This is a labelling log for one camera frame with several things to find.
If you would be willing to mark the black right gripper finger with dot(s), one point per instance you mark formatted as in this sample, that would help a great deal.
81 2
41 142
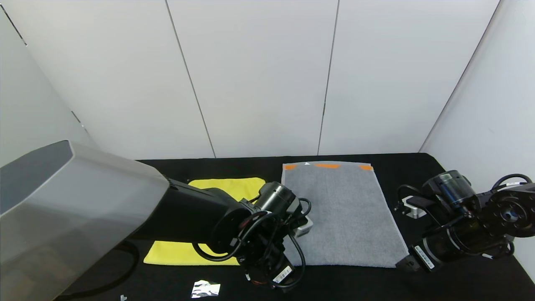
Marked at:
407 265

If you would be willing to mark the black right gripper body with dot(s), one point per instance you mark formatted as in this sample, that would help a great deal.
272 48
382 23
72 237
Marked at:
423 257

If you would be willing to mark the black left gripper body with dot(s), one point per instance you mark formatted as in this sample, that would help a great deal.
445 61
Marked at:
281 275

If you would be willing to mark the grey towel with orange stripes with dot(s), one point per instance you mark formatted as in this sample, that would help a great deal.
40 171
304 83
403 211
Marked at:
347 209

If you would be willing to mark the yellow microfibre towel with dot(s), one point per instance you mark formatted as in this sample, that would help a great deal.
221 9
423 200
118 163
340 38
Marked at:
175 253

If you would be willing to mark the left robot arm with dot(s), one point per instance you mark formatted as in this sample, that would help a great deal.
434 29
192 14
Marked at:
83 209

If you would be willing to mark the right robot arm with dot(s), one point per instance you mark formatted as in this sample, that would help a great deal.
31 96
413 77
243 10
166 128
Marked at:
501 213

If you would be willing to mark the black fabric table cover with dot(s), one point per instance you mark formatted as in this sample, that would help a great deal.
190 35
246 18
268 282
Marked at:
418 288

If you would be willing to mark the crumpled silver foil scrap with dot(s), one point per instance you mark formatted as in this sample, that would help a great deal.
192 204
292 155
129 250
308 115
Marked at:
205 289

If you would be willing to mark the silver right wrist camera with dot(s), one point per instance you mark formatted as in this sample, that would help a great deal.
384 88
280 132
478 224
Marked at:
413 209

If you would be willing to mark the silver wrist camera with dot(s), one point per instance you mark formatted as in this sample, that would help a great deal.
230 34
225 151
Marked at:
413 209
304 228

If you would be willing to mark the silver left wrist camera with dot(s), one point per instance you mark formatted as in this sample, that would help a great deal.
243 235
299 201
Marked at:
304 228

